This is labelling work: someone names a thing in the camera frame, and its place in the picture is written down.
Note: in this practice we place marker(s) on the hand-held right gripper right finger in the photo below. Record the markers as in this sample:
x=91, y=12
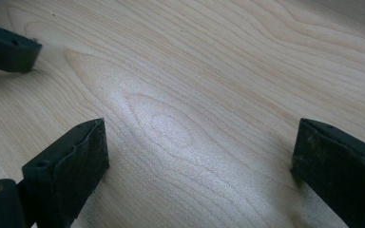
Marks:
x=339, y=171

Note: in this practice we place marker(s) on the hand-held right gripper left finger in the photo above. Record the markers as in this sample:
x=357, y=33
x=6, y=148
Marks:
x=66, y=171

